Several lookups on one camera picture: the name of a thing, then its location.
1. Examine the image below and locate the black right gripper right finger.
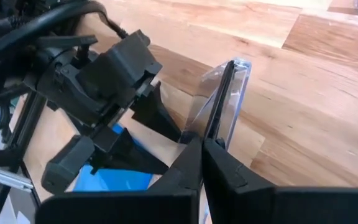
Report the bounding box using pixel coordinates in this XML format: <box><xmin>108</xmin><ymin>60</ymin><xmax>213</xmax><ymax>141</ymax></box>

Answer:
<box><xmin>202</xmin><ymin>138</ymin><xmax>358</xmax><ymax>224</ymax></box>

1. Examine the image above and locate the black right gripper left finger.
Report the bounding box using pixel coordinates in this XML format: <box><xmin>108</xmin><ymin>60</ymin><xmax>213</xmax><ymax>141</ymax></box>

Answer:
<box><xmin>34</xmin><ymin>136</ymin><xmax>203</xmax><ymax>224</ymax></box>

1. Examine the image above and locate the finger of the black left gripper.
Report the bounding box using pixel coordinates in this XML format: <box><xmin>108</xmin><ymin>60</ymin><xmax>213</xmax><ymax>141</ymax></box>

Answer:
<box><xmin>131</xmin><ymin>81</ymin><xmax>183</xmax><ymax>143</ymax></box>
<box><xmin>90</xmin><ymin>127</ymin><xmax>170</xmax><ymax>175</ymax></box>

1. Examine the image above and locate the blue plastic disc case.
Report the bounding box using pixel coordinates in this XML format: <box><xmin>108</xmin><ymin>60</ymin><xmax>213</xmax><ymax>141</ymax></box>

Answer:
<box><xmin>72</xmin><ymin>123</ymin><xmax>154</xmax><ymax>192</ymax></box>

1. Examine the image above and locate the clear black CD jewel case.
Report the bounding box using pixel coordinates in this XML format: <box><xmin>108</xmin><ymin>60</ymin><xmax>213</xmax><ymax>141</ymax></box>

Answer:
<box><xmin>178</xmin><ymin>57</ymin><xmax>252</xmax><ymax>151</ymax></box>

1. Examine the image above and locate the black aluminium table frame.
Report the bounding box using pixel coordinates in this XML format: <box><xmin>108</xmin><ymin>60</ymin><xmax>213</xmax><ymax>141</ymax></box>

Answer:
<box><xmin>0</xmin><ymin>91</ymin><xmax>48</xmax><ymax>224</ymax></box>

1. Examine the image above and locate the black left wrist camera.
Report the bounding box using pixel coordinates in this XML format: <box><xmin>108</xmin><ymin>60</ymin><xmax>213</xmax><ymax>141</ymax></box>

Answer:
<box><xmin>76</xmin><ymin>29</ymin><xmax>163</xmax><ymax>105</ymax></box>

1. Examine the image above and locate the black left camera cable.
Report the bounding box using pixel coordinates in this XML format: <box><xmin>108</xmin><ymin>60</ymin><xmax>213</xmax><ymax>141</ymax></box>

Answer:
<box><xmin>0</xmin><ymin>0</ymin><xmax>129</xmax><ymax>68</ymax></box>

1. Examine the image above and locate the silver aluminium bracket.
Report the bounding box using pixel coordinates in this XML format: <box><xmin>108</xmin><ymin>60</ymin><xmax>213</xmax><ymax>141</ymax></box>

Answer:
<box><xmin>0</xmin><ymin>161</ymin><xmax>34</xmax><ymax>191</ymax></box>

